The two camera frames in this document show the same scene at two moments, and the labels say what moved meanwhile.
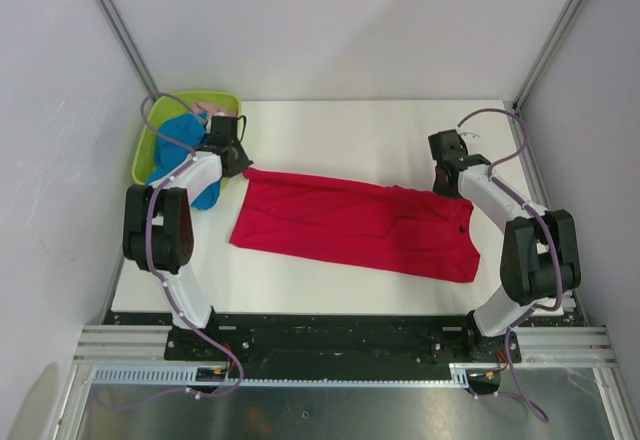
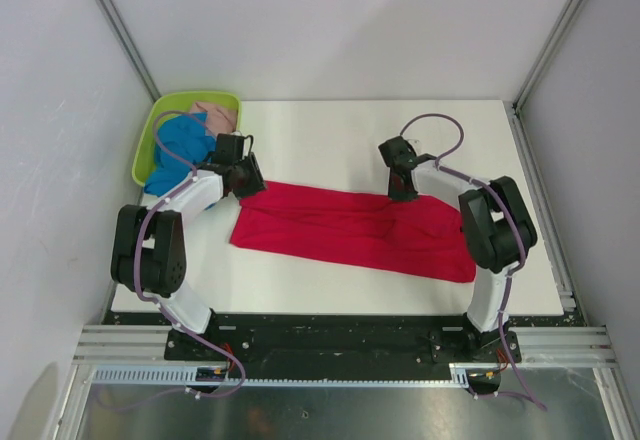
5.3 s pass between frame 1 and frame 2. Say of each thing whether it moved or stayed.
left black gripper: moved
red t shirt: stayed
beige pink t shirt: stayed
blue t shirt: stayed
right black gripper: moved
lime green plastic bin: stayed
